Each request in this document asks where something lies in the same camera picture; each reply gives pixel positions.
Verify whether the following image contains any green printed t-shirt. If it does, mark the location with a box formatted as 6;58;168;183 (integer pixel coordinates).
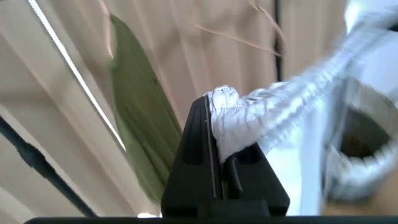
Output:
108;13;183;205

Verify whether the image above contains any pale grey garment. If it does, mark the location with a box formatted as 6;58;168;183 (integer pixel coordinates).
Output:
203;0;398;217

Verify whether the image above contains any black clothes rack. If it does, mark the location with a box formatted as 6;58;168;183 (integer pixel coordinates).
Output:
0;0;284;218

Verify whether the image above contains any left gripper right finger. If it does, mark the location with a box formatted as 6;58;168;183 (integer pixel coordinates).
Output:
222;142;291;218

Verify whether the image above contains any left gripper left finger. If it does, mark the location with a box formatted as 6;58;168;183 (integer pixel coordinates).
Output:
160;95;223;218

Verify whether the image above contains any pink clothes hanger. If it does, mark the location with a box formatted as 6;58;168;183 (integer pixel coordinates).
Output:
192;0;287;57
98;0;115;59

